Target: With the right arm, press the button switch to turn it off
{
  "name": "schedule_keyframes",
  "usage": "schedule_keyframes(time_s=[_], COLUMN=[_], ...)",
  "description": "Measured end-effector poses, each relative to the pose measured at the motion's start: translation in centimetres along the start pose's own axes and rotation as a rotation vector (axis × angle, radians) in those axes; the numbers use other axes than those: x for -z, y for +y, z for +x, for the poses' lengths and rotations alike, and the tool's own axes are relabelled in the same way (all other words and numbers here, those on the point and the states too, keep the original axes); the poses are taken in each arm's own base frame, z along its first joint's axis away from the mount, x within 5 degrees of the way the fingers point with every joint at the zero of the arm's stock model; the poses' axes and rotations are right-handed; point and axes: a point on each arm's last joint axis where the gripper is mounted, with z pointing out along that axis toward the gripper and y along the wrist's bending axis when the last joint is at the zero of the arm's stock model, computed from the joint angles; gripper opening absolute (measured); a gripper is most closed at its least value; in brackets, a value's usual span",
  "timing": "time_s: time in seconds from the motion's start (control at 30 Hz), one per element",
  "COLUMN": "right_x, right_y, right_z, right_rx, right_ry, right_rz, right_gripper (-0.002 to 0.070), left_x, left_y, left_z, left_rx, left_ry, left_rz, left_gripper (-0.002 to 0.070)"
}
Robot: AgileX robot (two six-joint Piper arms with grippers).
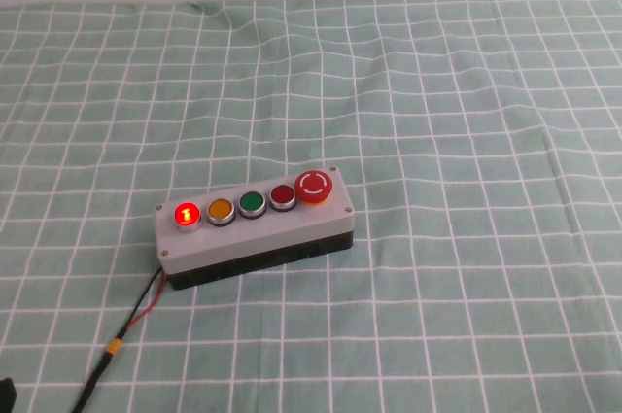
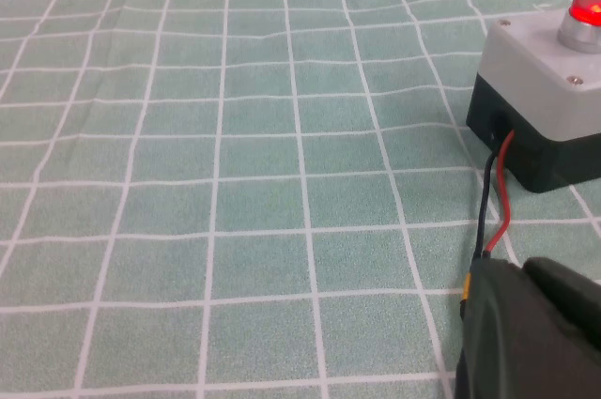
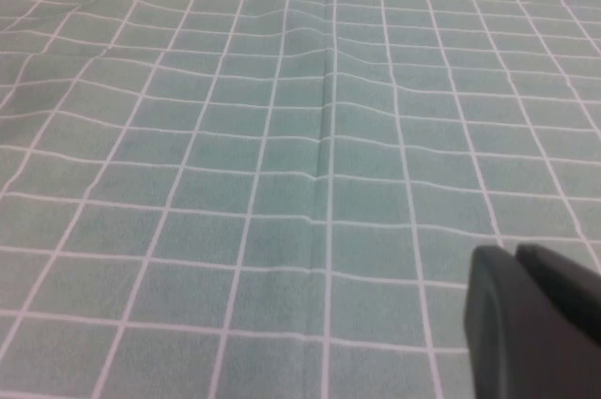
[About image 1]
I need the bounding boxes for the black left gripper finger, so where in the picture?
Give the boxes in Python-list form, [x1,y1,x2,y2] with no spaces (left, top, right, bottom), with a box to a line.
[0,376,18,413]

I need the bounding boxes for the red domed push button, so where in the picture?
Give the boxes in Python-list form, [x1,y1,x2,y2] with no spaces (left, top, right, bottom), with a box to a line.
[173,200,202,235]

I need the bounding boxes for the yellow flat push button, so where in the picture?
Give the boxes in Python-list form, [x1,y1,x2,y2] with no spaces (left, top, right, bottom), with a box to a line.
[206,197,235,229]

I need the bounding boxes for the grey black button control box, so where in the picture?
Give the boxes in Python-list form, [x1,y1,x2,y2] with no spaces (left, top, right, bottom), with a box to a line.
[154,164,356,292]

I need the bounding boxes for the green flat push button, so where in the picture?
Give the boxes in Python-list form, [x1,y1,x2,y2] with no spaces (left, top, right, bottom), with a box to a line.
[237,190,267,221]

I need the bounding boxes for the dark red flat push button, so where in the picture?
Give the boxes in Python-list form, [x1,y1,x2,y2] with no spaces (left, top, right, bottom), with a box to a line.
[269,183,297,213]

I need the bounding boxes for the red emergency stop mushroom button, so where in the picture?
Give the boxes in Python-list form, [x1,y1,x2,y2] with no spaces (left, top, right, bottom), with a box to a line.
[294,169,334,208]

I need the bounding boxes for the green white checkered tablecloth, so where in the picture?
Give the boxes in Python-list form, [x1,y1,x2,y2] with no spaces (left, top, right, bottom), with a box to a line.
[0,0,622,413]

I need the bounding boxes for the black sheathed power cable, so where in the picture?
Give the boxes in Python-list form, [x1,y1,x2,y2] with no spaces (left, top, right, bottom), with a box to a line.
[70,352,116,413]

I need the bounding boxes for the thin black wire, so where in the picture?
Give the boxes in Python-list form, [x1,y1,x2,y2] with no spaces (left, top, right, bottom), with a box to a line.
[116,266,164,341]

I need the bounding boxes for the thin red wire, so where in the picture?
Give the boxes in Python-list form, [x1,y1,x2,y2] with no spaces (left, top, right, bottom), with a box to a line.
[122,274,166,334]

